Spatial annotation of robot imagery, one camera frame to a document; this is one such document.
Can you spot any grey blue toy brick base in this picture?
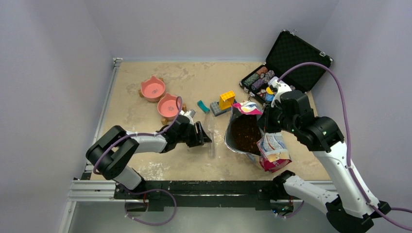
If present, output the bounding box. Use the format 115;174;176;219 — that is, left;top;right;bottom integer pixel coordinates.
210;101;231;117

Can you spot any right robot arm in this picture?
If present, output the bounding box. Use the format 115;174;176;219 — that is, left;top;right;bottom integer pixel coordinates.
257;90;391;233

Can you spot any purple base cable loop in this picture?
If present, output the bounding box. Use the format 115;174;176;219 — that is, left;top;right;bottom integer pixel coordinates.
124;186;179;226

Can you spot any far pink pet bowl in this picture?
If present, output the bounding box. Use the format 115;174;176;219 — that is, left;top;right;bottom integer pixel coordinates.
138;76;166;102

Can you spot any black poker chip case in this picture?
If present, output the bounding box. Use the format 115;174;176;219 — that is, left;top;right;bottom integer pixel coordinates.
239;30;334;103

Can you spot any colourful pet food bag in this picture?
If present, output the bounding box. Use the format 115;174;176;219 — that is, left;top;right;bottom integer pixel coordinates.
224;100;292;173

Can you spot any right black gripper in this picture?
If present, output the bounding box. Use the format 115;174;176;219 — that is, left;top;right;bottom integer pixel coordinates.
256;100;298;134

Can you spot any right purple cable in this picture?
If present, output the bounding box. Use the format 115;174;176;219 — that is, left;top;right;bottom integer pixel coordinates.
277;62;412;232

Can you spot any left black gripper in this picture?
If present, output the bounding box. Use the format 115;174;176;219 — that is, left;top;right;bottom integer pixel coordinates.
175;121;211;147

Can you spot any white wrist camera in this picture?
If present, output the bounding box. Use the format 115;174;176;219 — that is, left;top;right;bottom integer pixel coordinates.
180;109;196;125
268;76;292;107

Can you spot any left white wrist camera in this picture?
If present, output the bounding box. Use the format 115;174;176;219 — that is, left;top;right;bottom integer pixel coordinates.
180;109;196;125

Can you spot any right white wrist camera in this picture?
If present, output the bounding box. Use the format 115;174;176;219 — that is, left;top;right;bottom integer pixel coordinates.
268;76;292;107

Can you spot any near pink pet bowl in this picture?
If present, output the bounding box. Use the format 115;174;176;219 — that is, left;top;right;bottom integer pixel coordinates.
157;93;187;126

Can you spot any yellow toy brick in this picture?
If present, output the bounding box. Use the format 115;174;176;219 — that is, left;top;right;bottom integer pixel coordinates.
219;91;235;110

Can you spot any teal toy brick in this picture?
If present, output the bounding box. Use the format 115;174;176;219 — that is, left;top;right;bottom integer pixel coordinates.
197;100;210;114

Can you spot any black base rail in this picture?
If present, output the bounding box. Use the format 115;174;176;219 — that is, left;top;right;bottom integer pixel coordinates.
113;181;299;215

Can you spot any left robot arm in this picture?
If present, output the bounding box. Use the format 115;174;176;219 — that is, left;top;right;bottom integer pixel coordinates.
86;115;212;199

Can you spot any clear plastic scoop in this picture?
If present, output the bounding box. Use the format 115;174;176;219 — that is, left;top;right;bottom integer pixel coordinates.
204;111;216;159

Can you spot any pink pet bowl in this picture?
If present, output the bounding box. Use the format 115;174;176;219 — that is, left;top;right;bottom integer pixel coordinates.
157;93;187;126
138;76;166;102

